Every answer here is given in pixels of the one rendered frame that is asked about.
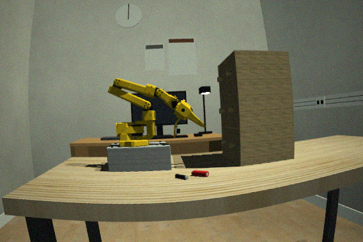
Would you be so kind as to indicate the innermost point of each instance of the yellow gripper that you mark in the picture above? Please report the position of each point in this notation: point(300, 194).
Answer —
point(184, 111)

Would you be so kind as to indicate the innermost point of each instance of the black aa battery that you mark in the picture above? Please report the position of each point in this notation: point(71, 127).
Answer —
point(181, 176)

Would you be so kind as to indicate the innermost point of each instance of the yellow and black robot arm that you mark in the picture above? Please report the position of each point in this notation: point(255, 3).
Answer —
point(127, 131)

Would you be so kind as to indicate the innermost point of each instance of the red aa battery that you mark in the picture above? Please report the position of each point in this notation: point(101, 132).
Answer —
point(200, 173)

